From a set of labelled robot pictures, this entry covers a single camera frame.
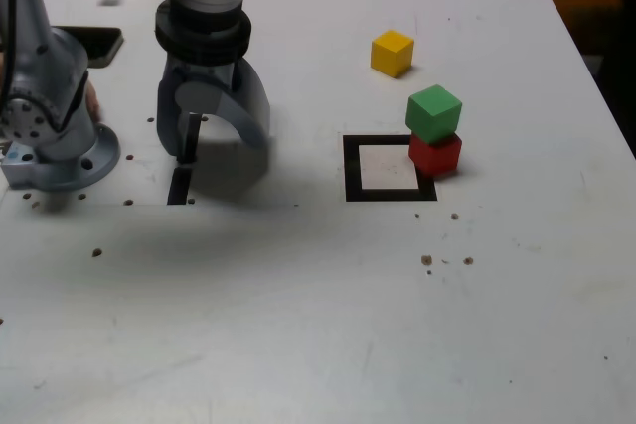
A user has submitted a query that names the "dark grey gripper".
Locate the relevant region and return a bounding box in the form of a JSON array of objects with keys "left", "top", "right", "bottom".
[{"left": 157, "top": 57, "right": 272, "bottom": 161}]

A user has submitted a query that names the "black tape square outline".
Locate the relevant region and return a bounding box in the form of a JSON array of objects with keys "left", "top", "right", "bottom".
[{"left": 342, "top": 134, "right": 438, "bottom": 203}]

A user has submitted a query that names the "red cube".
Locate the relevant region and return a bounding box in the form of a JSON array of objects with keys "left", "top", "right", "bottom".
[{"left": 407, "top": 131, "right": 463, "bottom": 178}]

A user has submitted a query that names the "black phone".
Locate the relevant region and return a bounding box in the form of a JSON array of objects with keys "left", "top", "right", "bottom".
[{"left": 52, "top": 26, "right": 124, "bottom": 70}]

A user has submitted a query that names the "yellow cube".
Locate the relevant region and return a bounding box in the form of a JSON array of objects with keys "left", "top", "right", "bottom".
[{"left": 370, "top": 29, "right": 415, "bottom": 79}]

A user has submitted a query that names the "black tape strip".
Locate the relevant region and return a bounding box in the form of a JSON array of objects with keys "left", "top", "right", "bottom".
[{"left": 167, "top": 113, "right": 203, "bottom": 206}]

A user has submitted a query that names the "person's hand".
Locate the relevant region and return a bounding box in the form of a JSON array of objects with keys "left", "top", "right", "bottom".
[{"left": 84, "top": 79, "right": 102, "bottom": 122}]

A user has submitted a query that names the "green cube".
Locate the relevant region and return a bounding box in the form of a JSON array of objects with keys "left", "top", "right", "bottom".
[{"left": 404, "top": 84, "right": 463, "bottom": 145}]

